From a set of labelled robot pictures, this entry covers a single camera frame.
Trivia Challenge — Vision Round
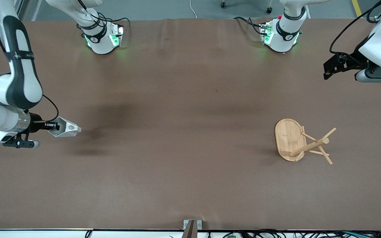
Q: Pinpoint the black base cable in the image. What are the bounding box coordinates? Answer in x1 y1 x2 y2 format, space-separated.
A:
77 0 131 35
233 16 264 36

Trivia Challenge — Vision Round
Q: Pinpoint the black right base cable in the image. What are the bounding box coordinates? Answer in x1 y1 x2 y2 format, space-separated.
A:
77 0 131 35

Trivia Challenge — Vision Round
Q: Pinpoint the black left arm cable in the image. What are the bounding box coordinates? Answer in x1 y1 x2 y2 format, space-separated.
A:
329 0 381 55

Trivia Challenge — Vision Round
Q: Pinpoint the black cable bundle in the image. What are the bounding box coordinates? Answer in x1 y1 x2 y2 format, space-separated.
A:
207 229 381 238

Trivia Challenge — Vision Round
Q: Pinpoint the aluminium frame profile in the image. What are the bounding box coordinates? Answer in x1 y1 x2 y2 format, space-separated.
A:
10 0 24 22

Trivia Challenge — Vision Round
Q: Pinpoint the brown table cover sheet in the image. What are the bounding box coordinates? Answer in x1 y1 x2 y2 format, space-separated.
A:
0 18 381 230

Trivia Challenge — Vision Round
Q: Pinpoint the white faceted cup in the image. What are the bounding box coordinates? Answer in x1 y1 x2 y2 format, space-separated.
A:
48 116 82 138

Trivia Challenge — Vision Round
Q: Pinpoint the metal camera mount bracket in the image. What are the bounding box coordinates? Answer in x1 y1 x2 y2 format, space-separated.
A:
183 219 203 238

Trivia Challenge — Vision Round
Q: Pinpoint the black left base cable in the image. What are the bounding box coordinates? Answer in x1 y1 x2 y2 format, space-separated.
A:
233 16 264 36

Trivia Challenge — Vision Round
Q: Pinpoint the wooden cup rack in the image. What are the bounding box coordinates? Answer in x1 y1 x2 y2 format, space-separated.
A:
274 118 337 165

